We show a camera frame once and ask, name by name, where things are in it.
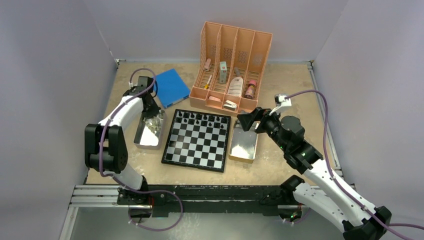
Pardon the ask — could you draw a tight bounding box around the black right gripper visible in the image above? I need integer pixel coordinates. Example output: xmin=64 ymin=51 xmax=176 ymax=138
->
xmin=237 ymin=106 xmax=290 ymax=152

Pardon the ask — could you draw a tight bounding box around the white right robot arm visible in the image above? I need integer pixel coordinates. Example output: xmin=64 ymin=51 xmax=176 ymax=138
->
xmin=237 ymin=107 xmax=392 ymax=240

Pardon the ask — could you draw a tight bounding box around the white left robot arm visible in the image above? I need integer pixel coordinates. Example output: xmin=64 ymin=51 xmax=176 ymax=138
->
xmin=84 ymin=76 xmax=160 ymax=205

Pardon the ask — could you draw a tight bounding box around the silver tin with white pieces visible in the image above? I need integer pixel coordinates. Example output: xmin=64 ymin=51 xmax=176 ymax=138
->
xmin=133 ymin=109 xmax=166 ymax=150

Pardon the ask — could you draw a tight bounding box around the white stapler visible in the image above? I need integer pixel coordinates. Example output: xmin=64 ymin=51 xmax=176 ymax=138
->
xmin=222 ymin=100 xmax=238 ymax=111

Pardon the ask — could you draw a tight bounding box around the gold empty tin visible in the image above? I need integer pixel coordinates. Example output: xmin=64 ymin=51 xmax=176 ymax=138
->
xmin=228 ymin=120 xmax=258 ymax=164

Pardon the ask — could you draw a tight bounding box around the pink capped small bottle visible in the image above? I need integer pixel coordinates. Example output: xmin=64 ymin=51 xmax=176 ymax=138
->
xmin=243 ymin=79 xmax=257 ymax=100

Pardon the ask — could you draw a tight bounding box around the white lotion bottle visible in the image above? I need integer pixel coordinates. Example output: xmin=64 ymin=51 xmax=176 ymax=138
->
xmin=226 ymin=76 xmax=244 ymax=97

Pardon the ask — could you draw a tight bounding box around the pink eraser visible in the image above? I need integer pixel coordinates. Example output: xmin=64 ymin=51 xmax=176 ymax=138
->
xmin=208 ymin=96 xmax=222 ymax=102

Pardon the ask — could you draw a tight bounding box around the black and white chessboard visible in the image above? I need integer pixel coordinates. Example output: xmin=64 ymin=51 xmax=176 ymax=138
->
xmin=161 ymin=109 xmax=231 ymax=173

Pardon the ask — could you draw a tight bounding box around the yellow tipped pen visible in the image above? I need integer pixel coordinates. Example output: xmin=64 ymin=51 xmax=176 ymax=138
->
xmin=204 ymin=75 xmax=213 ymax=90

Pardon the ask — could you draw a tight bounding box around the teal small box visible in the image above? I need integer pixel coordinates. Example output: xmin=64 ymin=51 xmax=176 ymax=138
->
xmin=219 ymin=61 xmax=228 ymax=84

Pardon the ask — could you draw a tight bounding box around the peach desk organizer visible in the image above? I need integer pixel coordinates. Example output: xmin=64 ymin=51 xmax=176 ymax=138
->
xmin=189 ymin=21 xmax=273 ymax=116

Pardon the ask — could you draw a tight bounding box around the pink tube in organizer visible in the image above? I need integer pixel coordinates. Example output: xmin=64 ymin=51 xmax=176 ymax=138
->
xmin=203 ymin=58 xmax=212 ymax=72

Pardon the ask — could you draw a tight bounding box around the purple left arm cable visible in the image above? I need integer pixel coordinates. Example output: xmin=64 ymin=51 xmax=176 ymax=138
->
xmin=98 ymin=68 xmax=184 ymax=232

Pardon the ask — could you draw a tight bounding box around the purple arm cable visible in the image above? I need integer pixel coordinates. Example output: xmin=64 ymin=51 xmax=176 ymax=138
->
xmin=284 ymin=89 xmax=424 ymax=240
xmin=98 ymin=68 xmax=184 ymax=232

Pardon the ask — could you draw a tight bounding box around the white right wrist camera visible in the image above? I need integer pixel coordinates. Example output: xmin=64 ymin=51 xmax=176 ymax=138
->
xmin=273 ymin=94 xmax=292 ymax=114

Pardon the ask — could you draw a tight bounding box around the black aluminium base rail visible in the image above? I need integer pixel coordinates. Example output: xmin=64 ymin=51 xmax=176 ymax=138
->
xmin=70 ymin=184 xmax=311 ymax=220

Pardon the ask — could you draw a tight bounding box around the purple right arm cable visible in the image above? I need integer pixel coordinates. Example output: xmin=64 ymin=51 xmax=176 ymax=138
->
xmin=284 ymin=89 xmax=424 ymax=240

